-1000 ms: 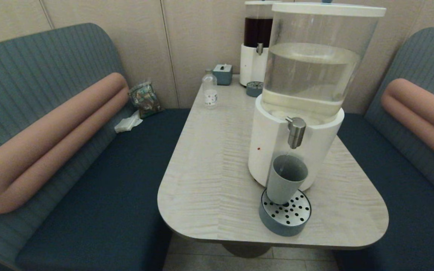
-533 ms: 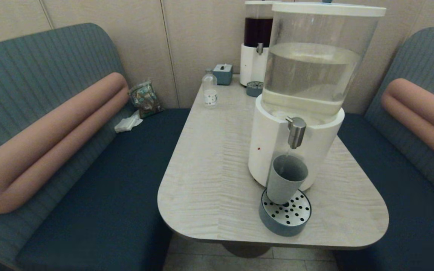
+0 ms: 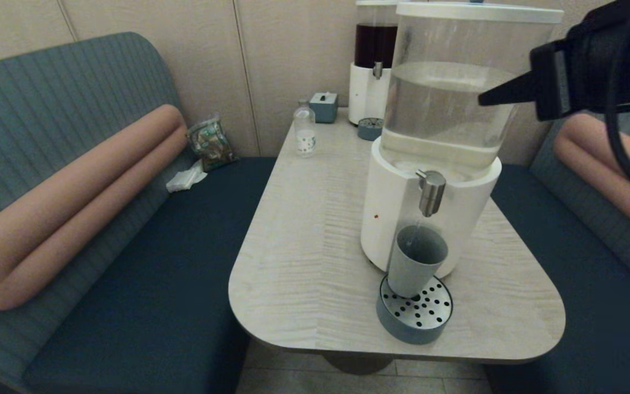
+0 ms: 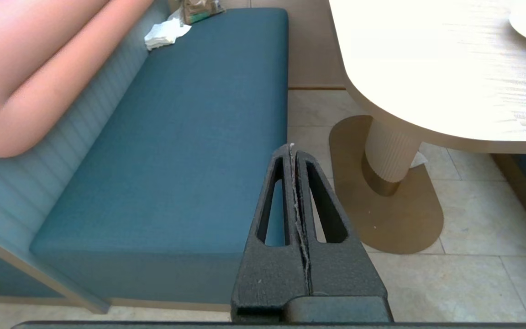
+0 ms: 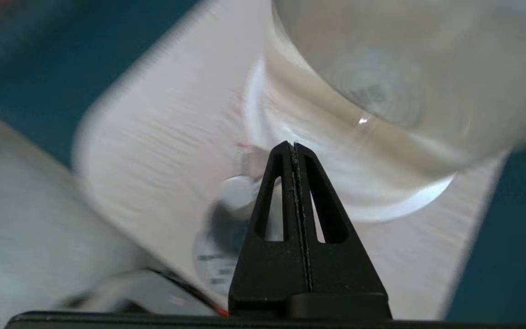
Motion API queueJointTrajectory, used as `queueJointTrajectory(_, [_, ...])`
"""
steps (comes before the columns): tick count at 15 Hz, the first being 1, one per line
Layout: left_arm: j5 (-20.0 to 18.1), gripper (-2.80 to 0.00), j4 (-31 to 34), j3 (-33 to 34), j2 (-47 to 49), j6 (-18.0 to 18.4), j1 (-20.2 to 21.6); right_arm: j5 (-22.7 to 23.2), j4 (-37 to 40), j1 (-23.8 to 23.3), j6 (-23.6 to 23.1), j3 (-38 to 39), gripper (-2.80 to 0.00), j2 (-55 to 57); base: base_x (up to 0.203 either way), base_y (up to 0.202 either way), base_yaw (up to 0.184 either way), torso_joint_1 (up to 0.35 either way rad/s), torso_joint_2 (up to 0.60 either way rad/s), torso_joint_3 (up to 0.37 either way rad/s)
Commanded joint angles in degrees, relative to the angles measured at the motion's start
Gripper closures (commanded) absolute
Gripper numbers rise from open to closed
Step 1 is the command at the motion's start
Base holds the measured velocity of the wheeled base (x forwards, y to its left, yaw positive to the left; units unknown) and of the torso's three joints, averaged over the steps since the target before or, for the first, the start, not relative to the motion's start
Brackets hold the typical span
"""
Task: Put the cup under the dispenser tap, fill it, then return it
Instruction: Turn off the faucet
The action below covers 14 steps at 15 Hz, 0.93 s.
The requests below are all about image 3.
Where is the crumpled snack bag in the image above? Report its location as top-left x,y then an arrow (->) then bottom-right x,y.
186,117 -> 237,172

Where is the large white dispenser lid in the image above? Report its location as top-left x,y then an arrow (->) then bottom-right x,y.
396,2 -> 564,24

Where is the blue-grey tissue box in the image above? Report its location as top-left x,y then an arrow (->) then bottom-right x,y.
309,91 -> 339,124

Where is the pink bolster cushion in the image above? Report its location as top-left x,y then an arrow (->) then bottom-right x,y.
0,105 -> 189,312
554,112 -> 630,247

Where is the grey paper cup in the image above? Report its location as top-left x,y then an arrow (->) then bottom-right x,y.
387,224 -> 449,299

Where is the crumpled white tissue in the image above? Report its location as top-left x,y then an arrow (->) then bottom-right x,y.
166,159 -> 208,193

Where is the small round blue drip tray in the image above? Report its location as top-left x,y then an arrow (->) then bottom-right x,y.
357,117 -> 384,142

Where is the dark drink dispenser white base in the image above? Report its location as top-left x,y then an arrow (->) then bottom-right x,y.
347,0 -> 400,125

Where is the clear water dispenser white base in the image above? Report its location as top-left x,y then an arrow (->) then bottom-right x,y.
360,2 -> 564,280

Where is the steel water dispenser tap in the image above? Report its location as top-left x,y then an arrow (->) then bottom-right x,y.
416,170 -> 447,218

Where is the large round blue drip tray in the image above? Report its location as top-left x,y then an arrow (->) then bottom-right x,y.
376,274 -> 453,345

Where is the teal upholstered bench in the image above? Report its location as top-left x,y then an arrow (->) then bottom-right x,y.
485,107 -> 630,394
0,32 -> 277,394

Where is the small clear plastic bottle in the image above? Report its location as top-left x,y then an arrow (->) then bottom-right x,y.
293,100 -> 316,158

